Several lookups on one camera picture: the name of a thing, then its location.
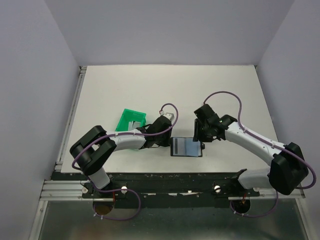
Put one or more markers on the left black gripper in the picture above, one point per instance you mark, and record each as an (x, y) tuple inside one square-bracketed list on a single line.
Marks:
[(167, 142)]

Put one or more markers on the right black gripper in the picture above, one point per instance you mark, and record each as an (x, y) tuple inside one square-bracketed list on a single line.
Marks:
[(197, 134)]

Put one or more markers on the white credit card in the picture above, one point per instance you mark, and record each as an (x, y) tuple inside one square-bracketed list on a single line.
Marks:
[(178, 146)]

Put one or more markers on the black leather card holder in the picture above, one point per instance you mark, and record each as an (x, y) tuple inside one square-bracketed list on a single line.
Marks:
[(202, 148)]

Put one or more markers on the translucent blue credit card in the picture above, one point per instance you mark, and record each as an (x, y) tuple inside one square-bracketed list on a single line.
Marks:
[(193, 148)]

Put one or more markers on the green plastic bin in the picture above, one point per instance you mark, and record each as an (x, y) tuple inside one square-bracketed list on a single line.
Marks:
[(128, 141)]

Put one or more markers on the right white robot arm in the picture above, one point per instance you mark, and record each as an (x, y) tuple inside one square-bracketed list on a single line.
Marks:
[(285, 163)]

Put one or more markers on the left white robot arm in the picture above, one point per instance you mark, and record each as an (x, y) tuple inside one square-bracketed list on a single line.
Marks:
[(92, 150)]

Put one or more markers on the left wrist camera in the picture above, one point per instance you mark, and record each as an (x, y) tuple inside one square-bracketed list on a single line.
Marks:
[(168, 115)]

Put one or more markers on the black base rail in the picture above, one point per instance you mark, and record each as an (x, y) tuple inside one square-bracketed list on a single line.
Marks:
[(170, 190)]

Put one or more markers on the aluminium frame rail left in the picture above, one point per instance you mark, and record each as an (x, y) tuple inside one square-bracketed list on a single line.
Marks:
[(67, 130)]

